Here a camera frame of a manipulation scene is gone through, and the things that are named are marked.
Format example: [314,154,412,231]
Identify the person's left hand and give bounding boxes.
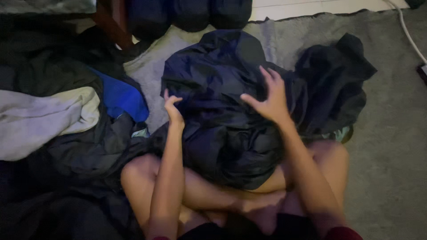
[163,88,185,130]

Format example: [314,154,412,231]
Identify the person's right hand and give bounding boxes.
[240,66,295,126]

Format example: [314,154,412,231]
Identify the dark navy shiny jacket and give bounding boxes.
[148,29,301,191]

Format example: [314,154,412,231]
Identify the bright blue garment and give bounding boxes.
[87,66,150,123]

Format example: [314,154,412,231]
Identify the dark navy padded bedding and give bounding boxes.
[125,0,253,42]

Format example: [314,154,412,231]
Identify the brown wooden furniture leg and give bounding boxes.
[91,0,135,51]

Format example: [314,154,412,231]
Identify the person's left leg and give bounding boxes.
[120,153,287,238]

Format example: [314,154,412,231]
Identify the person's leg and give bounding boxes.
[120,153,287,238]
[247,139,350,217]

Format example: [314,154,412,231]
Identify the heap of dark clothes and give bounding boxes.
[0,13,161,240]

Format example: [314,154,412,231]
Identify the pale grey cream garment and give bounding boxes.
[0,87,101,162]

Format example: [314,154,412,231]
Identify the black shorts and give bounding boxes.
[178,213,322,240]

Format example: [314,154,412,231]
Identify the grey patterned bedding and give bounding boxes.
[0,0,97,14]

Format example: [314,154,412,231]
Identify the black crumpled garment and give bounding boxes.
[293,33,378,141]

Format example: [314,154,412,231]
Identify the person's right leg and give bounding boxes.
[247,139,350,217]

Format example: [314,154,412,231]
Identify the grey fluffy rug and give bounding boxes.
[123,6,427,240]

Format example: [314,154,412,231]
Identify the black power plug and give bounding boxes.
[416,63,427,85]

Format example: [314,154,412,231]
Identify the white cable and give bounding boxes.
[383,0,427,64]

